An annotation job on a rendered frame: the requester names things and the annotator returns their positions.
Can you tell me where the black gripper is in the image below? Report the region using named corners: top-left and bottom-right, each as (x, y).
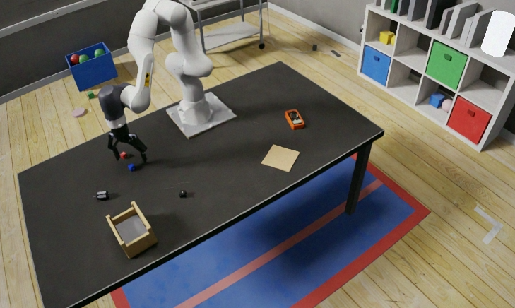
top-left (107, 123), bottom-right (147, 163)

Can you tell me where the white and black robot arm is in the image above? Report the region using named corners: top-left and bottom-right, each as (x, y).
top-left (98, 0), bottom-right (213, 129)

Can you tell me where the beige flat mat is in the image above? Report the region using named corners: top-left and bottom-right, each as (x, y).
top-left (261, 145), bottom-right (300, 172)

